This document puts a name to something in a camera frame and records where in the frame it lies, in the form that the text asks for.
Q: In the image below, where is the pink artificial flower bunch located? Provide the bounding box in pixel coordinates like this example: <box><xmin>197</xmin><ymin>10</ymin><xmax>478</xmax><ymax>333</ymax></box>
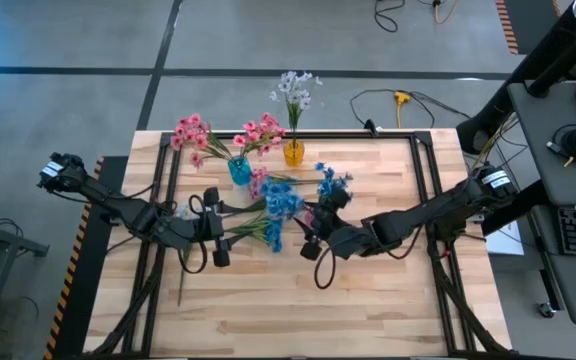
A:
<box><xmin>231</xmin><ymin>112</ymin><xmax>288</xmax><ymax>169</ymax></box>
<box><xmin>247</xmin><ymin>167</ymin><xmax>322</xmax><ymax>201</ymax></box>
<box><xmin>169</xmin><ymin>112</ymin><xmax>239</xmax><ymax>170</ymax></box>

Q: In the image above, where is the yellow glass vase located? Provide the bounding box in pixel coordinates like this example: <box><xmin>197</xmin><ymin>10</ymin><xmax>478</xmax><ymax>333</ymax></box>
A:
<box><xmin>282</xmin><ymin>139</ymin><xmax>306</xmax><ymax>168</ymax></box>

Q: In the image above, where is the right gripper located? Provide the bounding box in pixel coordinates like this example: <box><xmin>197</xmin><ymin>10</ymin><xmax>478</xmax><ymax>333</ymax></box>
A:
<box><xmin>298</xmin><ymin>188</ymin><xmax>374</xmax><ymax>261</ymax></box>

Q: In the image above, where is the yellow power plug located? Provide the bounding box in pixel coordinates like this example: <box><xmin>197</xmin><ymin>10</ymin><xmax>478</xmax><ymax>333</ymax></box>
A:
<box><xmin>393</xmin><ymin>90</ymin><xmax>412</xmax><ymax>129</ymax></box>

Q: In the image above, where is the white paper sheet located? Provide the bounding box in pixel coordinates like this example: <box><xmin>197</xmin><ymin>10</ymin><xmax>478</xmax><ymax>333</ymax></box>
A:
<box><xmin>485</xmin><ymin>219</ymin><xmax>524</xmax><ymax>257</ymax></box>

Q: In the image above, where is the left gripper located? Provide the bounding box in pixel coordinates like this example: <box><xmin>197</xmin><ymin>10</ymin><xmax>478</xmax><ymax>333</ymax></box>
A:
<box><xmin>187</xmin><ymin>187</ymin><xmax>249</xmax><ymax>269</ymax></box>

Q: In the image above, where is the black power plug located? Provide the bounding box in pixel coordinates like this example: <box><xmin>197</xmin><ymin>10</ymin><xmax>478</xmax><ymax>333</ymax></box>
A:
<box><xmin>362</xmin><ymin>118</ymin><xmax>382</xmax><ymax>139</ymax></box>

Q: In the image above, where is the grey desk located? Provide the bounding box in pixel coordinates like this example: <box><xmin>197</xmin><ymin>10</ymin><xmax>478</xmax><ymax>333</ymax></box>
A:
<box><xmin>506</xmin><ymin>79</ymin><xmax>576</xmax><ymax>326</ymax></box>

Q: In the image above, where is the teal glass vase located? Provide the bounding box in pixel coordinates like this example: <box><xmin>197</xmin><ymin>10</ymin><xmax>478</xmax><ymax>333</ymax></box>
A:
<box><xmin>226</xmin><ymin>154</ymin><xmax>254</xmax><ymax>187</ymax></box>

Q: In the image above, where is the black base plate hazard stripe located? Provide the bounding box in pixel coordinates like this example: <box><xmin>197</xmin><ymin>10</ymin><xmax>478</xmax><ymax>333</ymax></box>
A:
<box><xmin>42</xmin><ymin>155</ymin><xmax>129</xmax><ymax>360</ymax></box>

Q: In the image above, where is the black tower fan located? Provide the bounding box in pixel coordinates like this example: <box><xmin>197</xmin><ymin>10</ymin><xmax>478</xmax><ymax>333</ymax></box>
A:
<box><xmin>455</xmin><ymin>0</ymin><xmax>576</xmax><ymax>155</ymax></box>

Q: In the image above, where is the black desk leg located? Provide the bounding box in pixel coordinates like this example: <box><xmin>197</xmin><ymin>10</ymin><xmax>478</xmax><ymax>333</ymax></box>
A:
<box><xmin>480</xmin><ymin>179</ymin><xmax>552</xmax><ymax>236</ymax></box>

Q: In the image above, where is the black aluminium table frame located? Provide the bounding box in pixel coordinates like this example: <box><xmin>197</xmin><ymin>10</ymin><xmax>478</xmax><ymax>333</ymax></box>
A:
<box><xmin>85</xmin><ymin>128</ymin><xmax>519</xmax><ymax>360</ymax></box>

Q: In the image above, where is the black striped floor mat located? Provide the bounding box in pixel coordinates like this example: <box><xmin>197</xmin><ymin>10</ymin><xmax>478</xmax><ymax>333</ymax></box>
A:
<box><xmin>495</xmin><ymin>0</ymin><xmax>564</xmax><ymax>55</ymax></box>

